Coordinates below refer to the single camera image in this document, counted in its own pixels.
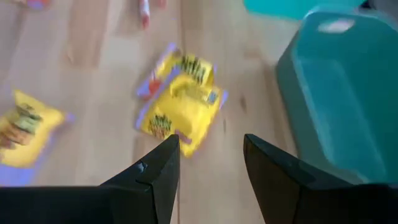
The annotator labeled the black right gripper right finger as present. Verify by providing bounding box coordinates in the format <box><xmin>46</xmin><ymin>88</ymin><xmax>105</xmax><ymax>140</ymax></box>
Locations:
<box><xmin>243</xmin><ymin>133</ymin><xmax>398</xmax><ymax>224</ymax></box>

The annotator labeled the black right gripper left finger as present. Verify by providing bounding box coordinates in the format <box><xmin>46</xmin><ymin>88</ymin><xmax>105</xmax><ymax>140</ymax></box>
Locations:
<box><xmin>0</xmin><ymin>134</ymin><xmax>181</xmax><ymax>224</ymax></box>

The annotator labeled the yellow candy pack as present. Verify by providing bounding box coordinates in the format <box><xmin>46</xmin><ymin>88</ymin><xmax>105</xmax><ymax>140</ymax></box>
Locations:
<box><xmin>155</xmin><ymin>46</ymin><xmax>217</xmax><ymax>90</ymax></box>
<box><xmin>0</xmin><ymin>89</ymin><xmax>76</xmax><ymax>187</ymax></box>
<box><xmin>135</xmin><ymin>73</ymin><xmax>229</xmax><ymax>159</ymax></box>

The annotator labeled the red white candy roll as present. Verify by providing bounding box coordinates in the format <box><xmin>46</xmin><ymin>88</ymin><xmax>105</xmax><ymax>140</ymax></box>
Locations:
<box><xmin>139</xmin><ymin>0</ymin><xmax>152</xmax><ymax>30</ymax></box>

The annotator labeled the dark green plastic bin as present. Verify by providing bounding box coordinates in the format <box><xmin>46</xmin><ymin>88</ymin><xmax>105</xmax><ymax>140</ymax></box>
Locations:
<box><xmin>275</xmin><ymin>6</ymin><xmax>398</xmax><ymax>185</ymax></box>

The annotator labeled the light teal translucent bin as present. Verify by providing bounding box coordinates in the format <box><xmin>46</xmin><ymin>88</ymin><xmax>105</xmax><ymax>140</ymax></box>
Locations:
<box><xmin>243</xmin><ymin>0</ymin><xmax>368</xmax><ymax>21</ymax></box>

